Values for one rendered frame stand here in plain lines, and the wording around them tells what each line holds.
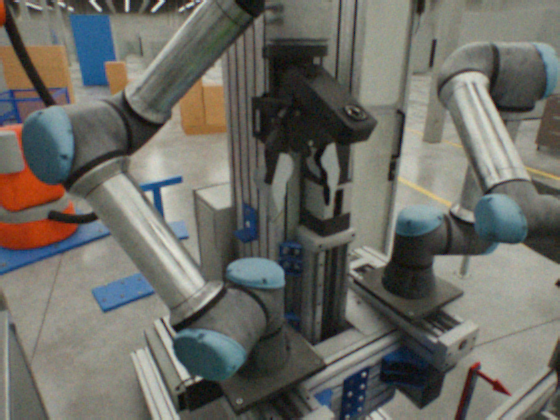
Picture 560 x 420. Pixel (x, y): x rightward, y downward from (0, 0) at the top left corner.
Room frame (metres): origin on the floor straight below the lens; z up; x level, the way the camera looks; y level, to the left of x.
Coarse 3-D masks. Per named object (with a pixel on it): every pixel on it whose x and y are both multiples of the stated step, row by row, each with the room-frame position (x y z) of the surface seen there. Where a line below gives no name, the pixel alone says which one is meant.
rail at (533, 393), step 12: (540, 372) 0.76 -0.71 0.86; (552, 372) 0.77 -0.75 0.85; (528, 384) 0.72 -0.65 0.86; (540, 384) 0.72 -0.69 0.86; (552, 384) 0.72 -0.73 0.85; (516, 396) 0.68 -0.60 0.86; (528, 396) 0.68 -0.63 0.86; (540, 396) 0.69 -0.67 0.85; (504, 408) 0.65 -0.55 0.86; (516, 408) 0.65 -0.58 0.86; (528, 408) 0.66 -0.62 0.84
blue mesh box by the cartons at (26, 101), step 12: (0, 96) 5.77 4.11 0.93; (12, 96) 6.26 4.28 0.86; (24, 96) 6.31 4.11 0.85; (36, 96) 6.36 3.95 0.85; (60, 96) 5.95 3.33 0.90; (0, 108) 5.15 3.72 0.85; (12, 108) 5.19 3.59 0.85; (24, 108) 5.23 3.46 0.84; (36, 108) 5.28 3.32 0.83; (0, 120) 5.14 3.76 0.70; (12, 120) 5.18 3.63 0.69; (24, 120) 5.22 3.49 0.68
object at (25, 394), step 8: (16, 344) 0.83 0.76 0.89; (16, 352) 0.79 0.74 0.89; (16, 360) 0.76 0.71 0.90; (16, 368) 0.73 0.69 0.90; (24, 368) 0.81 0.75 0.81; (16, 376) 0.70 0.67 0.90; (24, 376) 0.78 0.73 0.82; (16, 384) 0.67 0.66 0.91; (24, 384) 0.75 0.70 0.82; (32, 384) 0.83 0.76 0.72; (16, 392) 0.65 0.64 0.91; (24, 392) 0.72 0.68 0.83; (32, 392) 0.80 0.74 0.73; (16, 400) 0.62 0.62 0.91; (24, 400) 0.69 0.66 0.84; (32, 400) 0.76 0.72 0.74; (16, 408) 0.60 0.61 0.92; (24, 408) 0.66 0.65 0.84; (32, 408) 0.73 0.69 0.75; (40, 408) 0.82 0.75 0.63; (16, 416) 0.58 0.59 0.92; (24, 416) 0.63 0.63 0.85; (32, 416) 0.70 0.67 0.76; (40, 416) 0.78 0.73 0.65
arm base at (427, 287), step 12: (396, 264) 0.89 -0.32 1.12; (408, 264) 0.87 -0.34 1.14; (432, 264) 0.88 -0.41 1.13; (384, 276) 0.91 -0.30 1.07; (396, 276) 0.88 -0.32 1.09; (408, 276) 0.86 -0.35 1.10; (420, 276) 0.86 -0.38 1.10; (432, 276) 0.88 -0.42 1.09; (384, 288) 0.90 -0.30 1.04; (396, 288) 0.86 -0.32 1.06; (408, 288) 0.86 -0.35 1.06; (420, 288) 0.85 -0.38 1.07; (432, 288) 0.86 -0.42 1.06
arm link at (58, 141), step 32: (32, 128) 0.59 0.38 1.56; (64, 128) 0.58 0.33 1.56; (96, 128) 0.62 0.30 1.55; (128, 128) 0.68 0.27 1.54; (32, 160) 0.59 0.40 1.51; (64, 160) 0.56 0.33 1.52; (96, 160) 0.58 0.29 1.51; (128, 160) 0.63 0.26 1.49; (96, 192) 0.57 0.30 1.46; (128, 192) 0.58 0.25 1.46; (128, 224) 0.55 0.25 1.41; (160, 224) 0.58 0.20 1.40; (128, 256) 0.55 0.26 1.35; (160, 256) 0.54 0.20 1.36; (160, 288) 0.52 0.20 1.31; (192, 288) 0.53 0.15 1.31; (224, 288) 0.56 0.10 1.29; (192, 320) 0.49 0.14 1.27; (224, 320) 0.50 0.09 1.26; (256, 320) 0.54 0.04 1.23; (192, 352) 0.47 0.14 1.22; (224, 352) 0.46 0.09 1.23
